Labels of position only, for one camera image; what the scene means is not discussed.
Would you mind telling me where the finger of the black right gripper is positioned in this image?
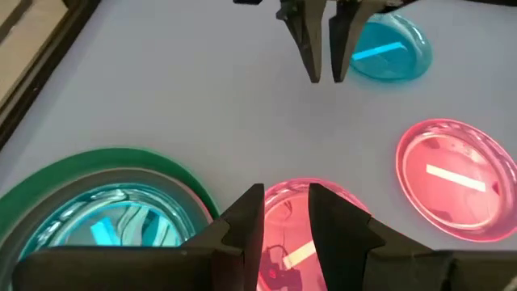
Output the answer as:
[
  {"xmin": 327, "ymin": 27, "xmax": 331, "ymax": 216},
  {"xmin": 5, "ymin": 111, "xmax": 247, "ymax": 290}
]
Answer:
[
  {"xmin": 328, "ymin": 0, "xmax": 389, "ymax": 84},
  {"xmin": 275, "ymin": 0, "xmax": 327, "ymax": 84}
]

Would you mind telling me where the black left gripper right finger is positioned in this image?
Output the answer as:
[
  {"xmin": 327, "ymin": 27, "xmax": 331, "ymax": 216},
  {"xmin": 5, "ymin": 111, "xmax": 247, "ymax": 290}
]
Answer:
[{"xmin": 308, "ymin": 183, "xmax": 517, "ymax": 291}]

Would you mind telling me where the clear red plastic plate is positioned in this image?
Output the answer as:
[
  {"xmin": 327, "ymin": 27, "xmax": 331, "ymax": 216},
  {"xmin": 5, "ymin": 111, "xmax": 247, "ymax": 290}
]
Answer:
[
  {"xmin": 395, "ymin": 117, "xmax": 517, "ymax": 244},
  {"xmin": 257, "ymin": 177, "xmax": 371, "ymax": 291}
]

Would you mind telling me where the clear teal plastic plate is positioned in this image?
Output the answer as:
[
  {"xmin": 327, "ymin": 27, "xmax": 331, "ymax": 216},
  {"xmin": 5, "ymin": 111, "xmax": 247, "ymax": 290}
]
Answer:
[
  {"xmin": 17, "ymin": 182, "xmax": 205, "ymax": 260},
  {"xmin": 348, "ymin": 11, "xmax": 434, "ymax": 83},
  {"xmin": 23, "ymin": 186, "xmax": 201, "ymax": 248}
]

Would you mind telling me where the black table edge rail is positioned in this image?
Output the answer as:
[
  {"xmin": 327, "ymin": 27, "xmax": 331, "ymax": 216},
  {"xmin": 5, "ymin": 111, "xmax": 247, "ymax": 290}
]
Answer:
[{"xmin": 0, "ymin": 0, "xmax": 103, "ymax": 151}]

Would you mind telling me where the large green plastic plate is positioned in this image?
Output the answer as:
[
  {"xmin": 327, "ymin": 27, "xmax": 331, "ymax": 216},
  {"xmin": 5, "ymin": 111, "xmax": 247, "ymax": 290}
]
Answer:
[{"xmin": 0, "ymin": 146, "xmax": 221, "ymax": 244}]

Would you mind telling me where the large grey plastic plate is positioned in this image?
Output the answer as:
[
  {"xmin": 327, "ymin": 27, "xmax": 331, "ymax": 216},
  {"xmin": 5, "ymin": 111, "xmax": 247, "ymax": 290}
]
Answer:
[{"xmin": 0, "ymin": 167, "xmax": 214, "ymax": 291}]

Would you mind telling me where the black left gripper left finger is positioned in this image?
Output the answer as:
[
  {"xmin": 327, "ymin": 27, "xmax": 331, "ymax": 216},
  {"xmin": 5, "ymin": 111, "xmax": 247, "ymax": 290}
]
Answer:
[{"xmin": 11, "ymin": 183, "xmax": 266, "ymax": 291}]

